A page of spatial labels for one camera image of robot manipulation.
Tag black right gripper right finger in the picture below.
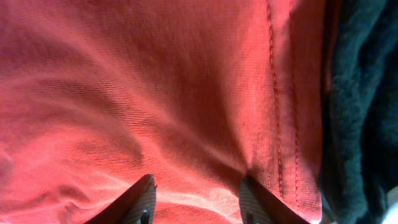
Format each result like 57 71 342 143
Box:
239 177 308 224

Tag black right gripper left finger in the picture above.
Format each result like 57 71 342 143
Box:
86 174 157 224

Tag red soccer t-shirt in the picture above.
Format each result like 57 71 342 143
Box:
1 0 326 223

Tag black garment right pile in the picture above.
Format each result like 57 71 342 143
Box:
321 0 397 223

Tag white garment right pile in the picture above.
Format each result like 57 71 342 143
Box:
382 186 398 224

